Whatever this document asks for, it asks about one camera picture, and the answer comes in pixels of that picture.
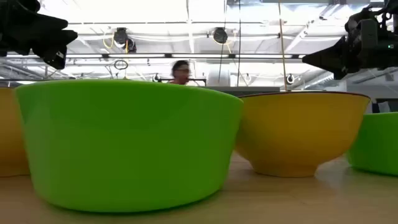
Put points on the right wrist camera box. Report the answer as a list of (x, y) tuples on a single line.
[(368, 35)]

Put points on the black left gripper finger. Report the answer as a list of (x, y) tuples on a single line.
[(57, 46), (43, 26)]

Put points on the green plastic mini bowl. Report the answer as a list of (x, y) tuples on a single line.
[(124, 140), (376, 143)]

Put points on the white background column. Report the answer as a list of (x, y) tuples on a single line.
[(219, 78)]

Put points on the black background table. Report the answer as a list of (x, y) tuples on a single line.
[(199, 81)]

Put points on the dark grey background desk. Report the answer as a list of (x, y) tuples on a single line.
[(242, 91)]

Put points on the yellow bowl with patterned inside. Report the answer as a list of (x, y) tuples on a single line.
[(11, 140), (295, 133)]

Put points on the small round ceiling reel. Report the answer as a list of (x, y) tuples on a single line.
[(247, 77), (156, 77), (290, 79)]

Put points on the overhead frame rail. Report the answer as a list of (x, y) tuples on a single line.
[(140, 56)]

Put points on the person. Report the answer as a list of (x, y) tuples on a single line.
[(181, 73)]

